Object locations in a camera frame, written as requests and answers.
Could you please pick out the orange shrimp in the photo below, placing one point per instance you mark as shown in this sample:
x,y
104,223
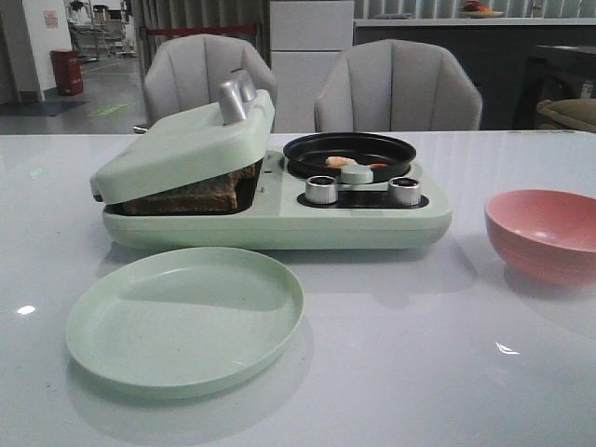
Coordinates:
x,y
337,162

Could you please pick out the white bread slice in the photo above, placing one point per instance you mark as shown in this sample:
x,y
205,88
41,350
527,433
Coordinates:
x,y
214,194
245,173

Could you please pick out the green breakfast maker lid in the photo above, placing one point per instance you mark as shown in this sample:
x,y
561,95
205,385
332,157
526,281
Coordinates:
x,y
185,148

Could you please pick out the pink plastic bowl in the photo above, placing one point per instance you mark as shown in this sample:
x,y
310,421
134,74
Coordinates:
x,y
546,234

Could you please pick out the green breakfast maker base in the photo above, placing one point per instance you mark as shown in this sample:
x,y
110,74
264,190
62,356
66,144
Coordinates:
x,y
276,220

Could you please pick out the left silver control knob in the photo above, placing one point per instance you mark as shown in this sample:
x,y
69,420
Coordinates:
x,y
321,190

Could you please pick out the silver control knob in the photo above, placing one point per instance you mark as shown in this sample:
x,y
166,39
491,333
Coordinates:
x,y
403,191
321,190

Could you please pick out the green round pan knob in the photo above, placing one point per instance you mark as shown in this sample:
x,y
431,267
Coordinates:
x,y
356,174

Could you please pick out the right silver control knob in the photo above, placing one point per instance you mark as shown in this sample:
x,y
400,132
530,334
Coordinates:
x,y
403,191

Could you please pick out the black round frying pan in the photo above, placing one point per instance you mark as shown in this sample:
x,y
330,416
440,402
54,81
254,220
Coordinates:
x,y
307,155

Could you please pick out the light green round plate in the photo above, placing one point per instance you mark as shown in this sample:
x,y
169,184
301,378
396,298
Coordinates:
x,y
185,323

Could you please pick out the right grey upholstered chair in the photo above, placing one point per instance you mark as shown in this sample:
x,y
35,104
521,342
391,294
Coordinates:
x,y
397,85

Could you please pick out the grey upholstered chair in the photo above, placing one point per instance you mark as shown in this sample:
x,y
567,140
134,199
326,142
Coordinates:
x,y
187,71
397,85

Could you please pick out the white cabinet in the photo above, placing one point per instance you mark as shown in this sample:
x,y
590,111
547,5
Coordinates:
x,y
305,39

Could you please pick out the left grey upholstered chair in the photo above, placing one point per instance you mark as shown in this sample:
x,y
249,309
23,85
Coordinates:
x,y
187,71

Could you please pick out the red bin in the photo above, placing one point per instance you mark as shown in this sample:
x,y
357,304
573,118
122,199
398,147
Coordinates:
x,y
67,73

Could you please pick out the fruit plate on counter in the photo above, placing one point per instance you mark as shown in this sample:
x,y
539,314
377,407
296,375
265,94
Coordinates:
x,y
476,10

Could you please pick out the tan cushion at right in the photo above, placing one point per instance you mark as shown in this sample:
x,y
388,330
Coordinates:
x,y
577,114

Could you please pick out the silver lid handle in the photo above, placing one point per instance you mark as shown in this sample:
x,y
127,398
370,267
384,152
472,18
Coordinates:
x,y
235,96

